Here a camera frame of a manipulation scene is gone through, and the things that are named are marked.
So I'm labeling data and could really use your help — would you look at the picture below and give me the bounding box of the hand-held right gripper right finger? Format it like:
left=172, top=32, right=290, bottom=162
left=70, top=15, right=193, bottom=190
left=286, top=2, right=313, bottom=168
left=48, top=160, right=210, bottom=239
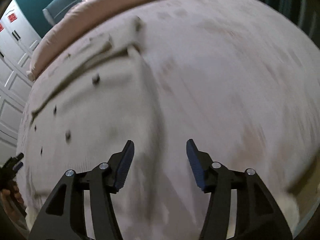
left=186, top=139, right=293, bottom=240

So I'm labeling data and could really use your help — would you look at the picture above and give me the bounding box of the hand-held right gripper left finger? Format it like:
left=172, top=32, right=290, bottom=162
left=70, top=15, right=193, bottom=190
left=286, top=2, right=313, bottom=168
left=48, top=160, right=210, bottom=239
left=29, top=140, right=135, bottom=240

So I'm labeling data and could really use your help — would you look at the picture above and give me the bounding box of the white knitted cardigan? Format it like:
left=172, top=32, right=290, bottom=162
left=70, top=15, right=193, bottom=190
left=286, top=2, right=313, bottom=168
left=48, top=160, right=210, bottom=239
left=24, top=16, right=165, bottom=205

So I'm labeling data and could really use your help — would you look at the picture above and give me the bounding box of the pink pillow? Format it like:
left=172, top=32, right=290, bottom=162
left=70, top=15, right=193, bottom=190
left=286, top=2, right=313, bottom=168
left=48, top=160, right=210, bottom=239
left=26, top=0, right=233, bottom=82

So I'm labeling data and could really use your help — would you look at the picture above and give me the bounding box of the white wardrobe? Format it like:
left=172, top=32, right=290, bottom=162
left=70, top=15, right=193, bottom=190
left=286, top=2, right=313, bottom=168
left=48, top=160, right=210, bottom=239
left=0, top=0, right=42, bottom=170

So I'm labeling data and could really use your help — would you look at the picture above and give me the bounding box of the person's left hand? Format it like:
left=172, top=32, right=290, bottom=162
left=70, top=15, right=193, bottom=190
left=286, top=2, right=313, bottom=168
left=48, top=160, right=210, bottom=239
left=0, top=184, right=27, bottom=218

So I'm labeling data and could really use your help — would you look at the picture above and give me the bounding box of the bed with patterned cover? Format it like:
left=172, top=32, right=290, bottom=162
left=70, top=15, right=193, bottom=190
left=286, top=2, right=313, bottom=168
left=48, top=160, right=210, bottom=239
left=17, top=0, right=320, bottom=240

